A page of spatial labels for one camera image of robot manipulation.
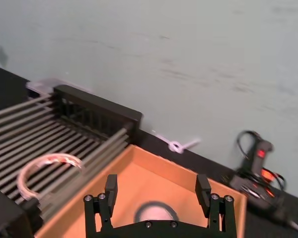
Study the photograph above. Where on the black rack with steel bars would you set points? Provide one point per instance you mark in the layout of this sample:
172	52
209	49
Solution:
94	105

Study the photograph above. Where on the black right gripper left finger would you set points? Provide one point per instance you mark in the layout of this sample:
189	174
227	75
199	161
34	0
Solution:
110	196

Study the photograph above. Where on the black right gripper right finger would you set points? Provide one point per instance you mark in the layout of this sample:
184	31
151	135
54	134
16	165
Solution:
203	196

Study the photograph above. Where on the shallow brown cardboard tray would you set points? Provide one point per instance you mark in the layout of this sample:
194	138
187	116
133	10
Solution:
151	177

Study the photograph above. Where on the silver tape roll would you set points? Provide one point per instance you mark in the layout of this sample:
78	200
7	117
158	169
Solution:
152	210

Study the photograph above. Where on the clear plastic case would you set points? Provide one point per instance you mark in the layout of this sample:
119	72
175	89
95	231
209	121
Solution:
39	85

